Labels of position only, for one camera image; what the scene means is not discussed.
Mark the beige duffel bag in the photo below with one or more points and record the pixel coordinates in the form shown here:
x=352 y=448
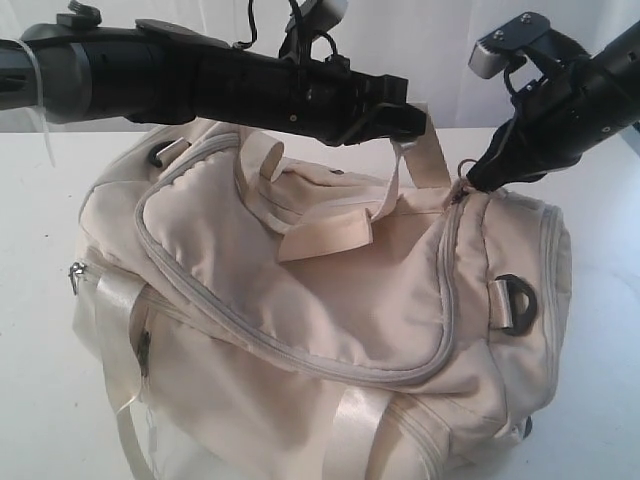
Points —
x=302 y=322

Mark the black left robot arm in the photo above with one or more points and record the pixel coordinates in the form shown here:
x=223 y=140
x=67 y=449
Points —
x=165 y=74

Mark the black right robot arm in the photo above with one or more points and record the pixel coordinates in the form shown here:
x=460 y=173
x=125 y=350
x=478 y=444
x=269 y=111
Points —
x=550 y=56

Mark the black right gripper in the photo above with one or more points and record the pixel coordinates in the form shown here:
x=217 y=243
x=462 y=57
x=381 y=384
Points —
x=555 y=125

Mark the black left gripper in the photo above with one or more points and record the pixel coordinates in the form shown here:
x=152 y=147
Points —
x=326 y=101

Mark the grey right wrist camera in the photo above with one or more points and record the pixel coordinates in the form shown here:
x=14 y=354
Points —
x=491 y=53

